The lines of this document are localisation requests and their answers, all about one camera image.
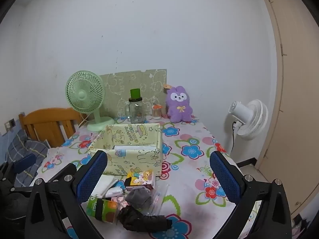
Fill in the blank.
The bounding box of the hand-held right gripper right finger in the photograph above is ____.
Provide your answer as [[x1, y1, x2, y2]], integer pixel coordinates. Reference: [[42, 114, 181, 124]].
[[209, 151, 292, 239]]

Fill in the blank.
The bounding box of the white fan cable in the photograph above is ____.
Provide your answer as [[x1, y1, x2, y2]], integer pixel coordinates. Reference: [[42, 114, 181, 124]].
[[78, 113, 90, 127]]

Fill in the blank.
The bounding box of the beige door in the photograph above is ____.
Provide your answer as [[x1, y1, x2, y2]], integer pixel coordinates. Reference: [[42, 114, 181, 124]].
[[257, 0, 319, 219]]

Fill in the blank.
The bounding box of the pink packet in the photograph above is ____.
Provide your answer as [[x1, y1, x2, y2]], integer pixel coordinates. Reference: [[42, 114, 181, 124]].
[[111, 195, 128, 211]]

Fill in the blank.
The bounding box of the clear plastic bag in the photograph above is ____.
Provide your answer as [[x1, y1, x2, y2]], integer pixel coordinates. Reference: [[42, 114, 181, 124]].
[[143, 184, 170, 216]]

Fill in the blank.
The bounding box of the wooden headboard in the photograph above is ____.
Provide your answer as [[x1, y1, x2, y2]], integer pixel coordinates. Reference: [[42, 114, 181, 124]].
[[19, 108, 84, 148]]

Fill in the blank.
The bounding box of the yellow cartoon fabric storage box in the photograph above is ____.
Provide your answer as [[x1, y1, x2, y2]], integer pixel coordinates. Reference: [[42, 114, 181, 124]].
[[88, 122, 163, 177]]

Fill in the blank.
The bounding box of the floral tablecloth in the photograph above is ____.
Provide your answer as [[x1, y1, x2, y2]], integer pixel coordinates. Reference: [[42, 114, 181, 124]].
[[37, 115, 262, 239]]

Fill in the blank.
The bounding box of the white standing fan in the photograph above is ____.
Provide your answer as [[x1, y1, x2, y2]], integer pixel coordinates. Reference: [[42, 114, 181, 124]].
[[228, 99, 269, 165]]

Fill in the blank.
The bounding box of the small white packet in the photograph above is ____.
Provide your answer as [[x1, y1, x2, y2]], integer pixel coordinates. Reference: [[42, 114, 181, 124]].
[[106, 187, 125, 198]]

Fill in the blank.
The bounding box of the purple plush bunny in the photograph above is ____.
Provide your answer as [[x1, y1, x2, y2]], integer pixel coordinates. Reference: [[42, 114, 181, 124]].
[[163, 85, 193, 123]]

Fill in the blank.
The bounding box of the white printed cloth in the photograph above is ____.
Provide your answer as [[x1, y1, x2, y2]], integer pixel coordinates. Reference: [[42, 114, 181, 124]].
[[37, 147, 70, 177]]

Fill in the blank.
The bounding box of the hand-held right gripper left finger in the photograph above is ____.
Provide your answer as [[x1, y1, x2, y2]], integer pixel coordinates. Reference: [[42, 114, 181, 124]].
[[24, 150, 108, 239]]

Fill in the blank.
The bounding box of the colourful cartoon small box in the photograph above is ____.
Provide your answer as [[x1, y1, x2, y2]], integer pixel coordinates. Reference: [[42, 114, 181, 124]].
[[125, 170, 156, 192]]

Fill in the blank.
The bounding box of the black fan cable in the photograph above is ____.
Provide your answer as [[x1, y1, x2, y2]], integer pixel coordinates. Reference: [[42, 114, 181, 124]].
[[232, 121, 237, 153]]

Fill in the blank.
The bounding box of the green cartoon patterned board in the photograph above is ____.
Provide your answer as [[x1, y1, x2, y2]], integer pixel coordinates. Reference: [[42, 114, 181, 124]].
[[100, 68, 168, 120]]

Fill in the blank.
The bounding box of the white folded cloth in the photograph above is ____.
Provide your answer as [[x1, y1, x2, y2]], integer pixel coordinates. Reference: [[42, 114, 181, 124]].
[[113, 144, 159, 152]]

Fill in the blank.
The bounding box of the glass jar mug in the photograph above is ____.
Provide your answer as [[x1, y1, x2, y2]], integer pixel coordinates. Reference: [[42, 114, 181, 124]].
[[124, 97, 144, 124]]

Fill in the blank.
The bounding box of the green desk fan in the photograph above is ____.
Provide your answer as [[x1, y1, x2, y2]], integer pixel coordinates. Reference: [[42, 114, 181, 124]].
[[65, 70, 115, 132]]

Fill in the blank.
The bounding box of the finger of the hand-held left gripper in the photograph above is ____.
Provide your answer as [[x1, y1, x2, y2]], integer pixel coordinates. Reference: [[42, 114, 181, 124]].
[[0, 154, 37, 180]]

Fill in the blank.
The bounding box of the blue plaid pillow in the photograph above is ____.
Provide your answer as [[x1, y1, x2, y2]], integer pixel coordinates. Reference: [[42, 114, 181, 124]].
[[6, 129, 49, 187]]

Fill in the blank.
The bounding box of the grey sock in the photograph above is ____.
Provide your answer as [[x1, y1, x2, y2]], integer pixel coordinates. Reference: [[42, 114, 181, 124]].
[[125, 188, 154, 210]]

